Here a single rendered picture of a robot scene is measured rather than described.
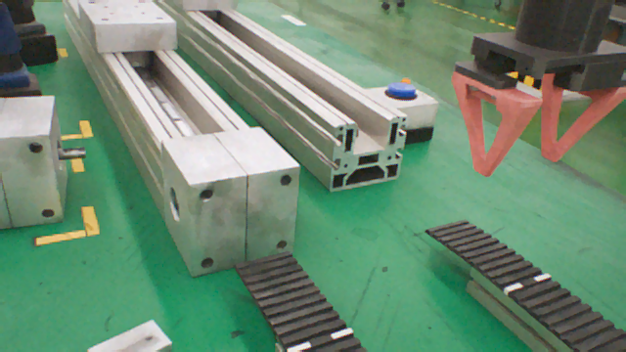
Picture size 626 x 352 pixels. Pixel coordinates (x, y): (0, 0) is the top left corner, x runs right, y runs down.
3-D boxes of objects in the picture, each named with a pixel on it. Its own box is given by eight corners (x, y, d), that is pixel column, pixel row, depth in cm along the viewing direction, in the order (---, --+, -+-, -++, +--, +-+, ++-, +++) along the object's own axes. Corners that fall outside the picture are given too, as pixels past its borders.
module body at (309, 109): (398, 178, 67) (409, 115, 63) (329, 192, 63) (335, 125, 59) (200, 25, 128) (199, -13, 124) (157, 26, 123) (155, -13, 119)
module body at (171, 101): (257, 206, 59) (260, 135, 55) (165, 225, 54) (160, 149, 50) (115, 27, 119) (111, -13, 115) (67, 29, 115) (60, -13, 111)
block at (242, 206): (315, 246, 53) (324, 161, 48) (192, 278, 47) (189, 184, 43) (277, 202, 60) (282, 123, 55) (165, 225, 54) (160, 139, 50)
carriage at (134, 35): (178, 67, 80) (176, 21, 77) (100, 72, 75) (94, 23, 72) (152, 39, 92) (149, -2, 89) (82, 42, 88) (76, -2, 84)
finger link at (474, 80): (430, 159, 43) (456, 42, 39) (494, 147, 46) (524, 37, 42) (493, 199, 38) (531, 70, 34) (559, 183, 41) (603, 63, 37)
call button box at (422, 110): (432, 140, 79) (440, 100, 76) (378, 150, 74) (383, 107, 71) (400, 120, 85) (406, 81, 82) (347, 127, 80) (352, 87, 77)
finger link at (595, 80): (476, 150, 46) (506, 39, 41) (534, 139, 49) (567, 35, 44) (542, 187, 40) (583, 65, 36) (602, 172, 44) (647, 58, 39)
